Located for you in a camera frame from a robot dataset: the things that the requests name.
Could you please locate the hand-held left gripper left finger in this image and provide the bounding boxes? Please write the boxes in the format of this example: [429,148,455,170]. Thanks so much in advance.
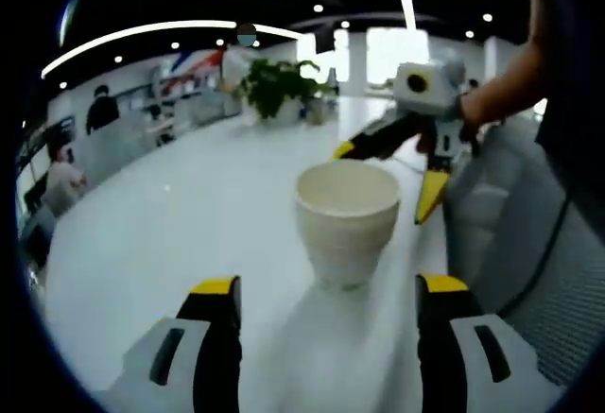
[104,275,244,413]

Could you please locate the nested paper cup stack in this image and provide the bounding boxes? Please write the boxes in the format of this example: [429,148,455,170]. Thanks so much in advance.
[295,158,402,291]

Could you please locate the black hanging screen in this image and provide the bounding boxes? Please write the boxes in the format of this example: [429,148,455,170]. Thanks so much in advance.
[315,25,335,54]

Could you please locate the person's right hand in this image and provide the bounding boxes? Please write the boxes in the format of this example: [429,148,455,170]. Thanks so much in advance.
[454,90,501,146]

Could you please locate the potted green plant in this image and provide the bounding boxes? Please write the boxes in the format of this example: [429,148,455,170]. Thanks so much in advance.
[238,58,335,124]

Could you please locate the black cable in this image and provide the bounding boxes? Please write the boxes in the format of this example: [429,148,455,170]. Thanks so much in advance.
[498,195,571,318]

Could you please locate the person's dark clothing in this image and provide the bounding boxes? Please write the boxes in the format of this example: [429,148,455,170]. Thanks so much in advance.
[533,0,605,225]

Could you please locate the small pale container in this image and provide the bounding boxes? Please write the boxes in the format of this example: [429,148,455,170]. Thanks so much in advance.
[305,98,335,126]

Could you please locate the long curved ceiling light strip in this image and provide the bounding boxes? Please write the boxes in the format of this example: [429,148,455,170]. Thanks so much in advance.
[41,19,303,78]

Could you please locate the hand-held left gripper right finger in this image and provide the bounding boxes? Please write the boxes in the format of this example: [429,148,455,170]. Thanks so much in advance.
[414,271,564,413]

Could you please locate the grey mesh office chair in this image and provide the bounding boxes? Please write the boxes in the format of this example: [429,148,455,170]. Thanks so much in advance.
[443,114,605,388]

